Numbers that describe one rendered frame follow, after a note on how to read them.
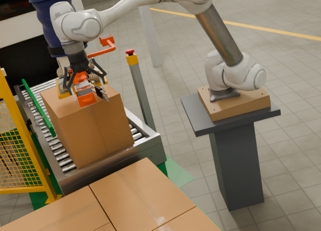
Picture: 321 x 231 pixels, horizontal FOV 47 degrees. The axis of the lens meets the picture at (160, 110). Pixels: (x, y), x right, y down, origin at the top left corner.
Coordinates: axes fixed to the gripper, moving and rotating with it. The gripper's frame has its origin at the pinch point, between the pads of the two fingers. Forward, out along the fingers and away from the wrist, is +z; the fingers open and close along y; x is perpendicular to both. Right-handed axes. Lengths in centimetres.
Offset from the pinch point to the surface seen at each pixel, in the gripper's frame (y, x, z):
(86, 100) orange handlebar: 2.2, 6.6, 0.0
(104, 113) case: -6, -52, 35
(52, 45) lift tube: 9, -52, -15
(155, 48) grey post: -117, -347, 94
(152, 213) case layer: -10, 13, 66
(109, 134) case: -4, -52, 49
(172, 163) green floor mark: -49, -100, 121
